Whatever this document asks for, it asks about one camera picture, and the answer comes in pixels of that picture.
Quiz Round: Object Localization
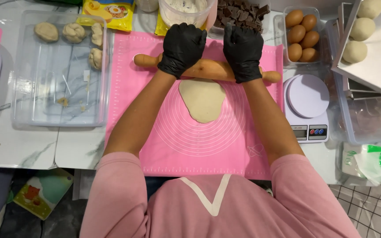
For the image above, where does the person's right hand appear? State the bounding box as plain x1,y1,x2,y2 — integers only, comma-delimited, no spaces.
223,23,265,84

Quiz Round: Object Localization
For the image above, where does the white and green plastic bag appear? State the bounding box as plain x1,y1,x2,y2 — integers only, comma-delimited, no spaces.
337,142,381,186

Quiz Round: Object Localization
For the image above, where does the stack of metal trays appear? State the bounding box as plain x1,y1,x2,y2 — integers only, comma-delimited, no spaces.
337,3,381,100

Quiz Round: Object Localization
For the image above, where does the colourful picture book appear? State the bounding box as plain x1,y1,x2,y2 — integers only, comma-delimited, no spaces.
13,168,75,221

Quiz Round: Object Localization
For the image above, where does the round beige dough piece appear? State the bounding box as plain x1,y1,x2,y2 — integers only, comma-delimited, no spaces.
34,22,59,42

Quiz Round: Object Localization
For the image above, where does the lumpy beige dough piece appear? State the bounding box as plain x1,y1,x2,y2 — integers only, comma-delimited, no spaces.
88,48,103,71

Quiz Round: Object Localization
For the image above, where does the pink silicone baking mat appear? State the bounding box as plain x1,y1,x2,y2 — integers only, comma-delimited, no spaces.
105,31,284,181

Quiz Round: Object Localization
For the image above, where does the group of brown eggs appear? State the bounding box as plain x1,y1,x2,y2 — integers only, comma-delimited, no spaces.
285,9,320,63

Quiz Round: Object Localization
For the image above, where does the knotted beige dough piece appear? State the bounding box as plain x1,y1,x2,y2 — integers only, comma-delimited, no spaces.
62,22,87,44

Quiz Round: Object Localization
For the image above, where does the person's pink shirt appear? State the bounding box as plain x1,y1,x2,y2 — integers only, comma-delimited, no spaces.
79,152,362,238

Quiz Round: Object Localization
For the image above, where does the person's left hand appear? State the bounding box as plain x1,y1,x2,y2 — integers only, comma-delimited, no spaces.
157,22,208,80

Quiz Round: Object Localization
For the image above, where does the white grid-patterned cloth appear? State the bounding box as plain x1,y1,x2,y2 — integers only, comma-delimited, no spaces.
329,139,381,238

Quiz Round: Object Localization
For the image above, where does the smooth dough ball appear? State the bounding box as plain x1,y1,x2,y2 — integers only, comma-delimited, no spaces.
342,40,368,64
357,0,381,20
349,17,376,42

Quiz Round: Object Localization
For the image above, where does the flattened beige dough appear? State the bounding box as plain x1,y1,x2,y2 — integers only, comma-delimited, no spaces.
178,78,227,124

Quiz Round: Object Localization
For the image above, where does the clear plastic tray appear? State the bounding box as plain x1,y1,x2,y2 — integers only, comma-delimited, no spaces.
12,10,112,128

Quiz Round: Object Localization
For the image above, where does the wooden rolling pin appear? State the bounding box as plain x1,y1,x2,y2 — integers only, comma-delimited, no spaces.
134,53,282,84

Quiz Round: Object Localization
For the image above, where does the clear egg container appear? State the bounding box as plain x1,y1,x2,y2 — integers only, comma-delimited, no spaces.
273,6,324,67

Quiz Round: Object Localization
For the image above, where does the folded beige dough piece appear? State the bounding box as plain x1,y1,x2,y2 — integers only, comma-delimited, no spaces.
91,22,104,47

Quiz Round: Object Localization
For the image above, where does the white round container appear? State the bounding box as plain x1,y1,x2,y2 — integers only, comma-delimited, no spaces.
136,0,160,13

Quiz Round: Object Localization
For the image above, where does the clear chocolate container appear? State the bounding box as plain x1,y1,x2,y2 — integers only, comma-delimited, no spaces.
208,0,272,40

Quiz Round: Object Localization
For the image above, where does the clear tub of flour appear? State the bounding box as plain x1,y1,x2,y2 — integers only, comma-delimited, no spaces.
158,0,218,30

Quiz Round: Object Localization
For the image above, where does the large clear plastic box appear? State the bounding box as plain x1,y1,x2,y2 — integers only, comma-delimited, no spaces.
324,19,381,145

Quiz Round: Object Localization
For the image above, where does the heap of chocolate chunks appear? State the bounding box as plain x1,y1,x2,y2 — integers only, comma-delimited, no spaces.
213,0,271,34

